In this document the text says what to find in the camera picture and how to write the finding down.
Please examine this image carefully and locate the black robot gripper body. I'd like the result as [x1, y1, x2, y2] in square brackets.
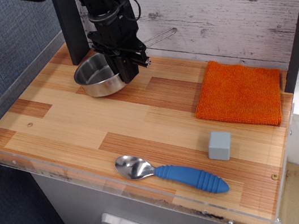
[88, 0, 149, 67]

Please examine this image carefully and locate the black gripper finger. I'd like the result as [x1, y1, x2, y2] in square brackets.
[104, 54, 119, 75]
[114, 57, 139, 83]

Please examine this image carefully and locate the silver steel pan with handle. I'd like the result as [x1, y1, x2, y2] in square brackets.
[74, 27, 177, 97]

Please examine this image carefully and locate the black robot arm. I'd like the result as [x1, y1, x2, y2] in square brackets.
[79, 0, 149, 83]

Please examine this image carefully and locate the orange folded cloth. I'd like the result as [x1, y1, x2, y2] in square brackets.
[195, 61, 282, 126]

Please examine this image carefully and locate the clear acrylic table guard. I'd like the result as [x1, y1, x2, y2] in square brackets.
[0, 34, 293, 224]

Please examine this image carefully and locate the grey cube block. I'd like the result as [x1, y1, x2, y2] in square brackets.
[208, 131, 231, 160]

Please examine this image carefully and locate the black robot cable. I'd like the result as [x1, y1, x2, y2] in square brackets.
[119, 0, 143, 25]

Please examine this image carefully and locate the dark grey left post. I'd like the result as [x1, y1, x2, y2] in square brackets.
[52, 0, 90, 65]

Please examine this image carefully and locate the spoon with blue handle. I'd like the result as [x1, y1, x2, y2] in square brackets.
[115, 155, 230, 194]

